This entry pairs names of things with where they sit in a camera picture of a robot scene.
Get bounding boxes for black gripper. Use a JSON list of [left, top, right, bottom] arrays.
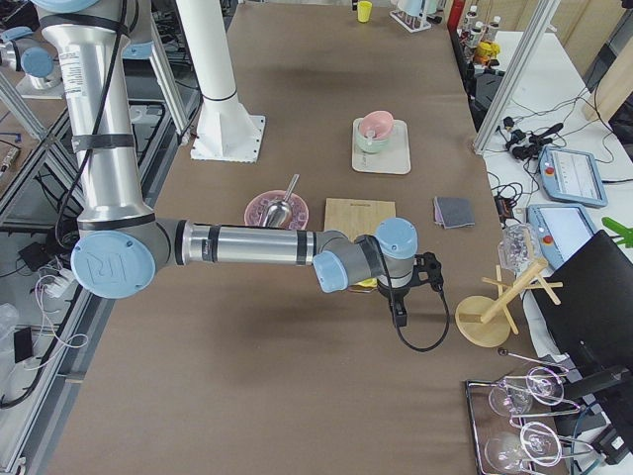
[[377, 278, 411, 327]]

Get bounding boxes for small pink bowl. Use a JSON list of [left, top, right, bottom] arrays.
[[359, 110, 395, 140]]

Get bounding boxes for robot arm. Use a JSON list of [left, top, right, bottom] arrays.
[[36, 1, 421, 327]]

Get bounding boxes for lower green bowls stack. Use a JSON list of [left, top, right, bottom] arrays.
[[354, 119, 390, 153]]

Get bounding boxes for large pink bowl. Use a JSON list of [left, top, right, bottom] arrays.
[[243, 190, 312, 232]]

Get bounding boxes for upper lemon slice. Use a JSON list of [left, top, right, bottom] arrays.
[[357, 278, 377, 288]]

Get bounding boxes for wooden mug stand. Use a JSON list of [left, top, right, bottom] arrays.
[[455, 255, 564, 347]]

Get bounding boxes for bamboo cutting board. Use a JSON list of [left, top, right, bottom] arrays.
[[323, 198, 396, 241]]

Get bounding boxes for gray folded cloth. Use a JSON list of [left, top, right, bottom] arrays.
[[433, 197, 475, 229]]

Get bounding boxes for clear glass mug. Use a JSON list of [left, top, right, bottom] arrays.
[[497, 224, 542, 275]]

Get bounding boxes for metal glass rack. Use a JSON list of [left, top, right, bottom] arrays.
[[465, 347, 594, 474]]

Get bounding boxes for cream rabbit tray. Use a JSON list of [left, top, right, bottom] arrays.
[[351, 118, 411, 175]]

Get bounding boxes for upper wine glass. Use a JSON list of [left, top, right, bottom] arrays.
[[489, 366, 564, 417]]

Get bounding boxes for wine glass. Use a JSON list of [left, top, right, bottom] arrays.
[[489, 366, 564, 417], [484, 422, 562, 474]]

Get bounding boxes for metal ice scoop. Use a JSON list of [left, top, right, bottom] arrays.
[[260, 173, 300, 229]]

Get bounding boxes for clear ice cubes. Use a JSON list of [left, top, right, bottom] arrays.
[[246, 193, 309, 229]]

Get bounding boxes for lower teach pendant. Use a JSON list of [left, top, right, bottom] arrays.
[[527, 203, 597, 269]]

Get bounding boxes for teach pendant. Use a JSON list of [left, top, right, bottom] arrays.
[[527, 203, 597, 269], [539, 145, 608, 208]]

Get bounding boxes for lower wine glass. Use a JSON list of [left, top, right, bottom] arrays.
[[484, 422, 562, 474]]

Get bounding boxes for black monitor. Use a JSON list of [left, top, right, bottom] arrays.
[[535, 231, 632, 446]]

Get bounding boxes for upper teach pendant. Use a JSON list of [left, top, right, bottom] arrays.
[[539, 145, 608, 208]]

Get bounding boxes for yellow cup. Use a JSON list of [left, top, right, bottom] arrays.
[[356, 0, 373, 24]]

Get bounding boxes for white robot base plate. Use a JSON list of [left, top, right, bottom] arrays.
[[191, 98, 266, 163]]

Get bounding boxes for aluminium frame post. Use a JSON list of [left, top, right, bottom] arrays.
[[473, 0, 561, 156]]

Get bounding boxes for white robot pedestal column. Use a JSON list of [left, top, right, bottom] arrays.
[[176, 0, 236, 102]]

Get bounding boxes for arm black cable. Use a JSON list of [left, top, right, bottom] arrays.
[[53, 0, 451, 353]]

